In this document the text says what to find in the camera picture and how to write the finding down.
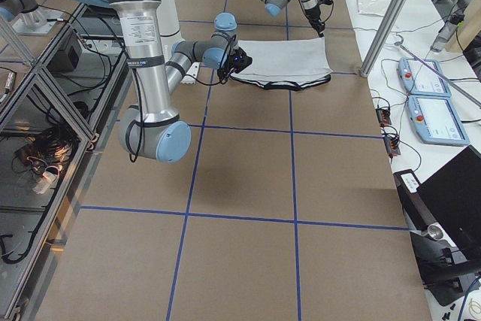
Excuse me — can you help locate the black laptop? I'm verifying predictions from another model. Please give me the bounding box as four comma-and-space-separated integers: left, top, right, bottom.
418, 145, 480, 259

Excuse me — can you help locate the metal reacher grabber tool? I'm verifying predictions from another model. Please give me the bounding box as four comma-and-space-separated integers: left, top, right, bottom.
395, 33, 481, 108

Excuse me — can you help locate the clear plastic bag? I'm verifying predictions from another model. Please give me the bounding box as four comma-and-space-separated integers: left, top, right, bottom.
357, 0, 391, 17

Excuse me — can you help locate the grey cartoon print t-shirt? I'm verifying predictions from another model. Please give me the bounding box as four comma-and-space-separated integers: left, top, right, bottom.
231, 38, 331, 91

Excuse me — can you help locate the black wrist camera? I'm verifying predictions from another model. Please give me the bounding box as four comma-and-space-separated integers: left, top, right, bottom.
217, 47, 253, 84
318, 0, 334, 6

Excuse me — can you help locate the aluminium frame post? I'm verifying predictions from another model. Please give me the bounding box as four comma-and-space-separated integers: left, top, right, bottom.
359, 0, 406, 77

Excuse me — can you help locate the upper blue teach pendant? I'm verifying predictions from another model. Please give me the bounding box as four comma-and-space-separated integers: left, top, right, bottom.
398, 57, 452, 98

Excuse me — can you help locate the lower blue teach pendant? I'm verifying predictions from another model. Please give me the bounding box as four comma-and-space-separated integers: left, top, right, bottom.
407, 95, 470, 147

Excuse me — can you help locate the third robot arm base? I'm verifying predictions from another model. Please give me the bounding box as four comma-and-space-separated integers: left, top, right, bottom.
1, 0, 63, 35

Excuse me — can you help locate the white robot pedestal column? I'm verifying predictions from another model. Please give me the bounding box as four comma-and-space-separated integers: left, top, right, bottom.
157, 0, 183, 60

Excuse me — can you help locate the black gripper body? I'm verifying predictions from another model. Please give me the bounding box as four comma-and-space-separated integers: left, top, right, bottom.
304, 5, 320, 23

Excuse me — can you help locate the blue teach pendant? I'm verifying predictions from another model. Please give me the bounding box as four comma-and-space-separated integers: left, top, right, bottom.
407, 95, 470, 147
398, 57, 452, 98

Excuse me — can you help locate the orange black cable hub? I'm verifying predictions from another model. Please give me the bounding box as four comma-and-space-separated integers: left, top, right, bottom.
376, 108, 392, 127

